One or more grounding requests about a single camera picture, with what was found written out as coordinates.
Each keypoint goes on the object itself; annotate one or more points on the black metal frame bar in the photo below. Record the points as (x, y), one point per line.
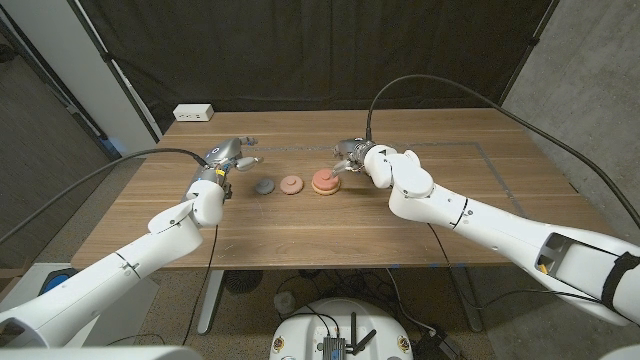
(75, 112)

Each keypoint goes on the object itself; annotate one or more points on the white robot torso base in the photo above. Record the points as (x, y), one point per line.
(300, 330)

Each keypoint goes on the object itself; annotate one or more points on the grey table leg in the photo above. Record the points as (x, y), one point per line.
(467, 300)

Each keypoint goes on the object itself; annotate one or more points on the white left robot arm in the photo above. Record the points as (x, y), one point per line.
(100, 285)

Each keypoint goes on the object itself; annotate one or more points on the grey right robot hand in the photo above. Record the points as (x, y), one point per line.
(352, 150)

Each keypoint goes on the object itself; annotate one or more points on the round grey floor object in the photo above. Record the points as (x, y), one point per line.
(285, 302)

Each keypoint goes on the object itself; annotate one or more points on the black backdrop stand pole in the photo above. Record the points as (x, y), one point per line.
(530, 47)
(115, 70)

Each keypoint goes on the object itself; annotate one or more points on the grey radio module with antennas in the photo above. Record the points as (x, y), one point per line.
(334, 347)

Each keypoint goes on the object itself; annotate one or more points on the white power strip box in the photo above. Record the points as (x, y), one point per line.
(193, 112)

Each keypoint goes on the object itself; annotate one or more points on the white robot chest cover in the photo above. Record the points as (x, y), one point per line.
(100, 354)

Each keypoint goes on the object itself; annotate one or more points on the black curtain backdrop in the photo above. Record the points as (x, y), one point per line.
(320, 50)

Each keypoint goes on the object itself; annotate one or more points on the black power brick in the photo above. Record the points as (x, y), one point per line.
(440, 347)

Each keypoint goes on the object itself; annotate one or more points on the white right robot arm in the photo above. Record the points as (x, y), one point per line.
(500, 230)

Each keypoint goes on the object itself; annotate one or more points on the white table leg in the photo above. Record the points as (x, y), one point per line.
(210, 305)

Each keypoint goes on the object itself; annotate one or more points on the round black floor fan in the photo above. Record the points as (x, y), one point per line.
(243, 281)

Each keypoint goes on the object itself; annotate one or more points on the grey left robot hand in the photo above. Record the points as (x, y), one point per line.
(222, 152)

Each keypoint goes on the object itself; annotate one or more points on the blue foot pedal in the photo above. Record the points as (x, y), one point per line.
(57, 282)

